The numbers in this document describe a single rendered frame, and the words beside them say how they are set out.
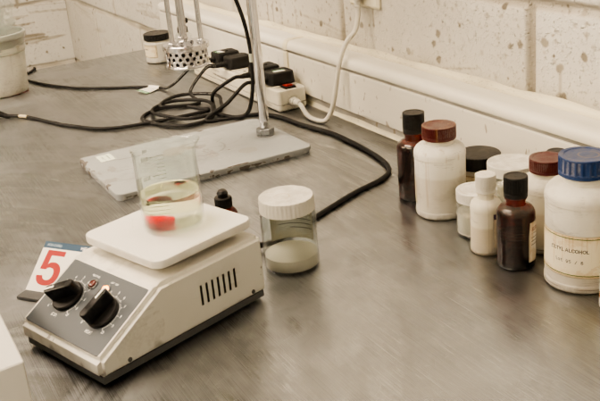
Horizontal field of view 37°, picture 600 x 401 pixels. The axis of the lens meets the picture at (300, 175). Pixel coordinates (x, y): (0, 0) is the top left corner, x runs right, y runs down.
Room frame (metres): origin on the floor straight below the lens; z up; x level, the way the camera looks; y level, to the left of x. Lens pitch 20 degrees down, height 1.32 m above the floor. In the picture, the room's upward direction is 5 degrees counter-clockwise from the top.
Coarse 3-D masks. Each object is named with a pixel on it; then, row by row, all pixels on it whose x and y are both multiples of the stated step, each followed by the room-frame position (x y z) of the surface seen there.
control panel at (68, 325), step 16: (64, 272) 0.78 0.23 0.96; (80, 272) 0.77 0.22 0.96; (96, 272) 0.76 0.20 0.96; (96, 288) 0.74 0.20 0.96; (112, 288) 0.73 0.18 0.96; (128, 288) 0.72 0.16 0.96; (144, 288) 0.71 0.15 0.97; (48, 304) 0.75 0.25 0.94; (80, 304) 0.73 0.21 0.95; (128, 304) 0.71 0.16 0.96; (32, 320) 0.74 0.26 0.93; (48, 320) 0.73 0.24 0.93; (64, 320) 0.72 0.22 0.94; (80, 320) 0.71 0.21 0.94; (112, 320) 0.70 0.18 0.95; (64, 336) 0.70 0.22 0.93; (80, 336) 0.70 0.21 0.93; (96, 336) 0.69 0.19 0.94; (112, 336) 0.68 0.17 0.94; (96, 352) 0.67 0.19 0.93
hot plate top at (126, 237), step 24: (216, 216) 0.81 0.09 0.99; (240, 216) 0.81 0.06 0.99; (96, 240) 0.78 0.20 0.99; (120, 240) 0.77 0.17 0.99; (144, 240) 0.77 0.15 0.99; (168, 240) 0.76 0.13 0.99; (192, 240) 0.76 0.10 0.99; (216, 240) 0.77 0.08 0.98; (144, 264) 0.73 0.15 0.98; (168, 264) 0.72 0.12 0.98
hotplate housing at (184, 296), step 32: (96, 256) 0.78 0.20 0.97; (192, 256) 0.76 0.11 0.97; (224, 256) 0.77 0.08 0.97; (256, 256) 0.79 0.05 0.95; (160, 288) 0.71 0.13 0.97; (192, 288) 0.73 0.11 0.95; (224, 288) 0.76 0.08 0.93; (256, 288) 0.79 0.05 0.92; (128, 320) 0.69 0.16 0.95; (160, 320) 0.71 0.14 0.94; (192, 320) 0.73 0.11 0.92; (64, 352) 0.70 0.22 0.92; (128, 352) 0.68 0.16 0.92; (160, 352) 0.71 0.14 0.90
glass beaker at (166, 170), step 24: (144, 144) 0.82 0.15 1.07; (168, 144) 0.83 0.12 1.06; (192, 144) 0.82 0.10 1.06; (144, 168) 0.78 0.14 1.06; (168, 168) 0.77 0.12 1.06; (192, 168) 0.79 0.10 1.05; (144, 192) 0.78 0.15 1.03; (168, 192) 0.77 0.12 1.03; (192, 192) 0.78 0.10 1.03; (144, 216) 0.79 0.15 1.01; (168, 216) 0.77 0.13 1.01; (192, 216) 0.78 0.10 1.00
